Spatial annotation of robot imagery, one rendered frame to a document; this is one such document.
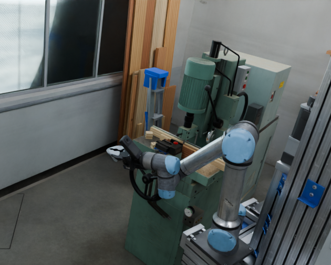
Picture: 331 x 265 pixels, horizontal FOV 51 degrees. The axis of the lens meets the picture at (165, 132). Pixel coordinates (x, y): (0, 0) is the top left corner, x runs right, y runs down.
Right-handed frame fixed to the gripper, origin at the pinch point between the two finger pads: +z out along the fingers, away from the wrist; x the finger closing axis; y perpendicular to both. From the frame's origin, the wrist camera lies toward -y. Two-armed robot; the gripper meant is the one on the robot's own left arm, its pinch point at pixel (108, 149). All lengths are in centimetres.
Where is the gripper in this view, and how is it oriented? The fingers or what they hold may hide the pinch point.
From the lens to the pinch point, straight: 164.4
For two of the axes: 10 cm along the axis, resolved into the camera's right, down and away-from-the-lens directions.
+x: 4.4, -6.2, 6.5
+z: -8.8, -1.4, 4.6
